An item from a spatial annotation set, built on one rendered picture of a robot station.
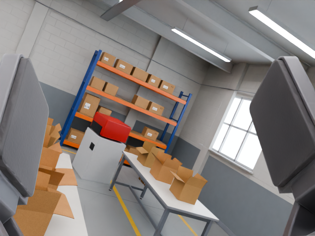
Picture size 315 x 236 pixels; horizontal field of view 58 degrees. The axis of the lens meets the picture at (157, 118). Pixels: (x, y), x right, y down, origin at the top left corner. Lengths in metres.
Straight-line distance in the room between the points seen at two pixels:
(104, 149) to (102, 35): 3.54
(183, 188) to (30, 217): 2.47
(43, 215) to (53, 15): 6.56
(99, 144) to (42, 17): 3.72
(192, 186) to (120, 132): 2.16
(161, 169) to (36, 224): 2.83
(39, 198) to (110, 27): 6.70
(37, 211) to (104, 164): 3.95
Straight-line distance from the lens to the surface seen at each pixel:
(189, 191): 3.92
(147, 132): 7.71
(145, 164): 4.91
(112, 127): 5.43
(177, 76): 8.63
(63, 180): 2.22
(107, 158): 5.60
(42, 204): 1.72
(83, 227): 2.28
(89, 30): 7.93
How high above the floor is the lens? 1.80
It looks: 2 degrees down
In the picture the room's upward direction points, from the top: 24 degrees clockwise
